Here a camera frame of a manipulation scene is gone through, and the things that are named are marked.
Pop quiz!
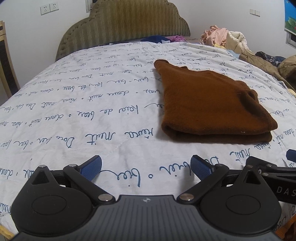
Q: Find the dark floral garment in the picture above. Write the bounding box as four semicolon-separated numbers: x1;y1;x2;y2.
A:
255;51;285;67

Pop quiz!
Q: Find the gold tower fan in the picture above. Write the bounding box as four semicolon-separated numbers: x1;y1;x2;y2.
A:
0;21;20;98

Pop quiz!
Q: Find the beige tan jacket pile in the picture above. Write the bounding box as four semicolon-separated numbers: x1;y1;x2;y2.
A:
225;31;295;91

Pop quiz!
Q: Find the purple garment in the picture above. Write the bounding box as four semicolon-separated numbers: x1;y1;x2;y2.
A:
166;35;187;42

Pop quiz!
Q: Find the white wall switch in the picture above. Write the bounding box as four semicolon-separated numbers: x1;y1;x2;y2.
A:
249;9;261;17

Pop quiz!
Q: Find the navy blue garment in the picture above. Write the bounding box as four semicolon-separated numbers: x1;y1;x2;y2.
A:
141;35;171;44

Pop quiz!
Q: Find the white double wall socket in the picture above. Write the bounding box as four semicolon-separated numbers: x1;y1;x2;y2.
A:
40;3;59;16

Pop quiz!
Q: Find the brown knit sweater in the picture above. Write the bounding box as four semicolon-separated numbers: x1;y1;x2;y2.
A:
154;59;278;145

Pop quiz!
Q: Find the olive striped padded headboard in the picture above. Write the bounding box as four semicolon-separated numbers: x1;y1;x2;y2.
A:
56;0;191;60

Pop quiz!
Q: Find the light blue garment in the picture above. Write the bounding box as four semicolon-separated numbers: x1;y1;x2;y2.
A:
227;50;240;59

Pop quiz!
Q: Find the pink crumpled garment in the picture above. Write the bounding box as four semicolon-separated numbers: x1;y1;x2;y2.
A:
201;25;229;46

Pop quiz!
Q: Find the white script-print bed sheet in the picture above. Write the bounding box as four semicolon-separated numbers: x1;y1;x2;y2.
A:
1;42;295;234

